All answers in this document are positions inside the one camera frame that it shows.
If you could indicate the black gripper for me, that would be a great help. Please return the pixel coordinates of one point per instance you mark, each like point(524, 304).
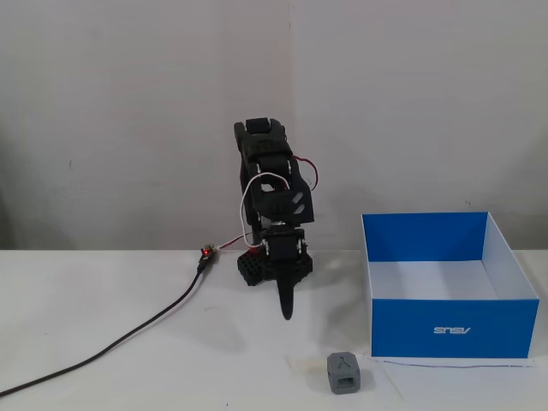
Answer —
point(284, 247)

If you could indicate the gray block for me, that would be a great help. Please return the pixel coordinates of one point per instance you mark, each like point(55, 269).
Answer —
point(343, 372)

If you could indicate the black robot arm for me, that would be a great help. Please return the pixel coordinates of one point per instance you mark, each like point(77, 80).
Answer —
point(267, 147)

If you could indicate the blue white cardboard box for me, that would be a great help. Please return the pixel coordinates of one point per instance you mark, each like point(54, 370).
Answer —
point(449, 329)

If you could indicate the clear tape patch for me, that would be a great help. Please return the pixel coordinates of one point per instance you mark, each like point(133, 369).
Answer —
point(306, 365)

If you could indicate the small controller board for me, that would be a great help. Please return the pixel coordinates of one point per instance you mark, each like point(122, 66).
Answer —
point(207, 253)

